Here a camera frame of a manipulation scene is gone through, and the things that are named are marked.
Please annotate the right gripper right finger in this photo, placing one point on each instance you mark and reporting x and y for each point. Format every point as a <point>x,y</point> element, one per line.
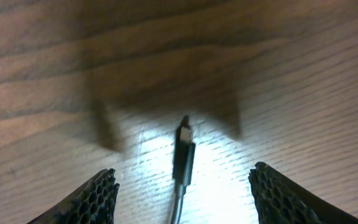
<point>280,200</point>

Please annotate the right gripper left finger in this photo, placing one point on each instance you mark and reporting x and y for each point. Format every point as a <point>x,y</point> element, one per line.
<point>93,202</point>

